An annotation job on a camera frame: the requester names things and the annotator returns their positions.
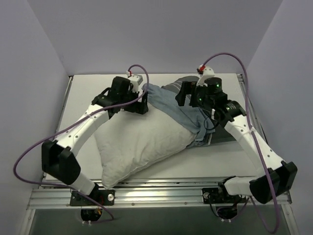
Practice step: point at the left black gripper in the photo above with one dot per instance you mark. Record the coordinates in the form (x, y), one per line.
(141, 105)

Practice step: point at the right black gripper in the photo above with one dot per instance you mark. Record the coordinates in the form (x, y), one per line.
(190, 91)

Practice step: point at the pillowcase grey outside blue inside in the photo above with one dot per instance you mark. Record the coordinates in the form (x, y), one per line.
(193, 119)

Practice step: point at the white pillow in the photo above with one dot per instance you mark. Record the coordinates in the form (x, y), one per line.
(129, 143)

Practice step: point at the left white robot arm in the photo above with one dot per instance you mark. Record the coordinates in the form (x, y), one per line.
(59, 155)

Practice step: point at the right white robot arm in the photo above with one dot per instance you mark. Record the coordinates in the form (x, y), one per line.
(273, 176)

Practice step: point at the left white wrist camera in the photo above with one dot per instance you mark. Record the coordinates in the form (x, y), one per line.
(135, 80)

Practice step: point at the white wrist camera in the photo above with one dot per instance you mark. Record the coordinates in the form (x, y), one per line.
(135, 80)
(205, 72)

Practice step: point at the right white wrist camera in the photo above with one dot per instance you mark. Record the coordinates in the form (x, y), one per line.
(205, 72)

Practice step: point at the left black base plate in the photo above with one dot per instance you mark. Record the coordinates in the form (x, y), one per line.
(103, 197)

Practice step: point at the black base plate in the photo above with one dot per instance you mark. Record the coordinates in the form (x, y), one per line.
(218, 196)
(103, 197)

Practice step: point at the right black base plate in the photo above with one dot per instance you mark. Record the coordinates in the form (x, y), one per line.
(218, 196)

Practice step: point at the aluminium rail frame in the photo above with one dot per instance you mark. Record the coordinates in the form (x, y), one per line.
(167, 192)

